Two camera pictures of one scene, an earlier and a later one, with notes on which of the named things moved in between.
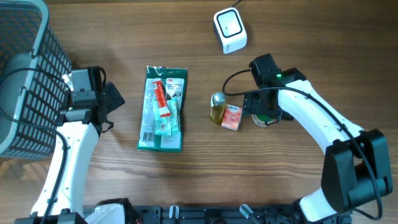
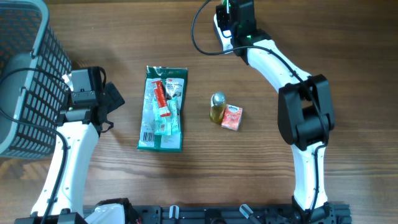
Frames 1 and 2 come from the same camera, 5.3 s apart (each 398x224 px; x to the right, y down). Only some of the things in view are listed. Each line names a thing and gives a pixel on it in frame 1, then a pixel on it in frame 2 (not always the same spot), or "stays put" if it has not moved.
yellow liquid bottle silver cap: [217, 105] stays put
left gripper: [111, 96] stays put
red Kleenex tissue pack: [231, 117] stays put
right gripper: [251, 106] -> [221, 16]
